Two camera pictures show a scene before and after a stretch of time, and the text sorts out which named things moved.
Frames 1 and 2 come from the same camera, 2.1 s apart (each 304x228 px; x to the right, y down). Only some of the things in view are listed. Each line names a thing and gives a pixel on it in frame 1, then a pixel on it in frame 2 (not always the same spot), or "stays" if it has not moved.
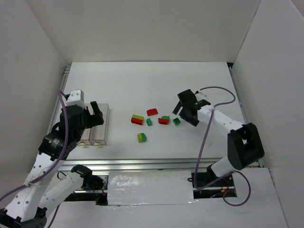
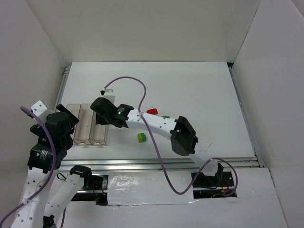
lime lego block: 139,137 stays
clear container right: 98,134 stays
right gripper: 184,107 to 100,119
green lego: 143,137 stays
